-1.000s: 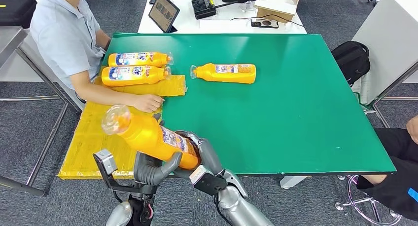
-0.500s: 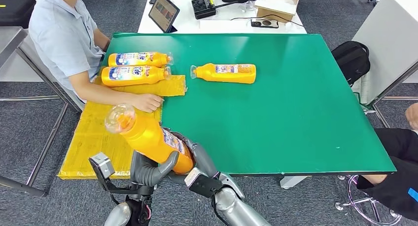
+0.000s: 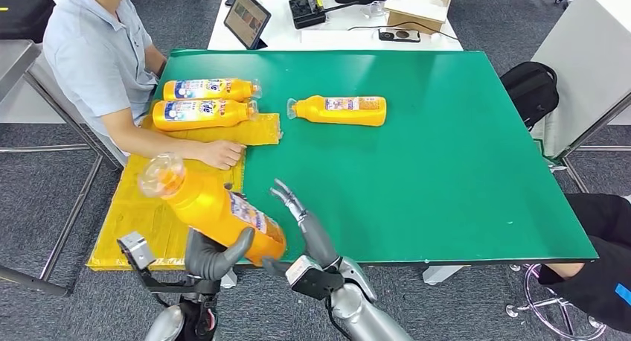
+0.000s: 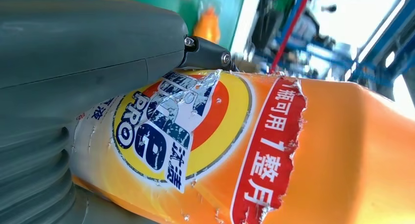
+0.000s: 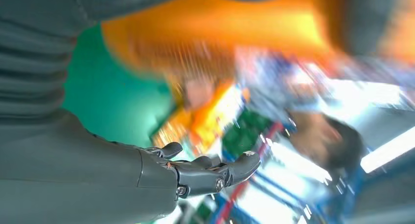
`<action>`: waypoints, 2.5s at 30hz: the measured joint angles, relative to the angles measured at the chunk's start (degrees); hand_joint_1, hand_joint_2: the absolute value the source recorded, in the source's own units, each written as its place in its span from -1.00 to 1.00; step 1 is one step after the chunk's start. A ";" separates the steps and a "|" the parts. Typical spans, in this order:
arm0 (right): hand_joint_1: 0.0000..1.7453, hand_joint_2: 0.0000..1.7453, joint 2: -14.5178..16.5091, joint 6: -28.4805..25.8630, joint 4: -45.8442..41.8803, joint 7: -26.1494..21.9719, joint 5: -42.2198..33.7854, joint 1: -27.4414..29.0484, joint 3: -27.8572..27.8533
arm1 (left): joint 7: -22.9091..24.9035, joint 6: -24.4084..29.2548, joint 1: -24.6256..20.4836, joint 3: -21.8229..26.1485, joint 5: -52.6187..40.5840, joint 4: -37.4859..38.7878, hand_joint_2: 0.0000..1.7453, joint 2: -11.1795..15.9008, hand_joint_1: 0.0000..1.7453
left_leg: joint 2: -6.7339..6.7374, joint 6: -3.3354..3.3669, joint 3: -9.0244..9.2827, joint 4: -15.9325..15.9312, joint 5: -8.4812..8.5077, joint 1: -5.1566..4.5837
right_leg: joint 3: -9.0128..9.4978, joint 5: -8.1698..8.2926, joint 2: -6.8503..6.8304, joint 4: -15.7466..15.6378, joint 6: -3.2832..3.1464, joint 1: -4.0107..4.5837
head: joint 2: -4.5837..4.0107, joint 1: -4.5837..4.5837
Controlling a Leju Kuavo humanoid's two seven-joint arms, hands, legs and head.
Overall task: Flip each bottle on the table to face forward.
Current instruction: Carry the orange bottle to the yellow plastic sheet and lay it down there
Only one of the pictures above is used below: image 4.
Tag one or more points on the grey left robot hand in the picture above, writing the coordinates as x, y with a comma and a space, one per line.
81, 47

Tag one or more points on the blue metal rack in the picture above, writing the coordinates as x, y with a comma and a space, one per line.
373, 54

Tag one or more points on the orange detergent bottle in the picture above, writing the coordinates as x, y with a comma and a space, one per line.
340, 151
207, 26

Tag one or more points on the red pole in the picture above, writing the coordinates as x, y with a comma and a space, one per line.
288, 31

